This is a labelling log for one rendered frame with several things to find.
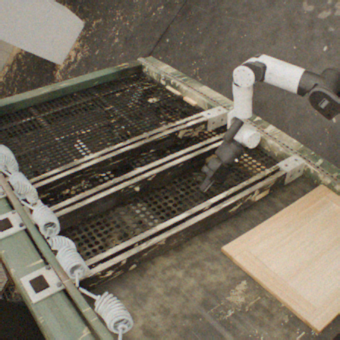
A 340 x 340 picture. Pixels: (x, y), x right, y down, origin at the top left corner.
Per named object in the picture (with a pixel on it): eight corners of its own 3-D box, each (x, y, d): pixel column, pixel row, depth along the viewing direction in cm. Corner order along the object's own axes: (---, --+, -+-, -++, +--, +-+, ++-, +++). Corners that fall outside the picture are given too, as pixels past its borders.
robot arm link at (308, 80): (310, 61, 133) (348, 74, 129) (306, 81, 140) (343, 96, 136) (298, 78, 127) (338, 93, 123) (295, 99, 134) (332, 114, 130)
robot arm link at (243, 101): (228, 111, 150) (227, 62, 139) (240, 101, 157) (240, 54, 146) (255, 118, 145) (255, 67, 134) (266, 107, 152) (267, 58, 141)
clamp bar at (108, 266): (305, 177, 176) (317, 129, 161) (41, 323, 111) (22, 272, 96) (288, 165, 181) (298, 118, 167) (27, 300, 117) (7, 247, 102)
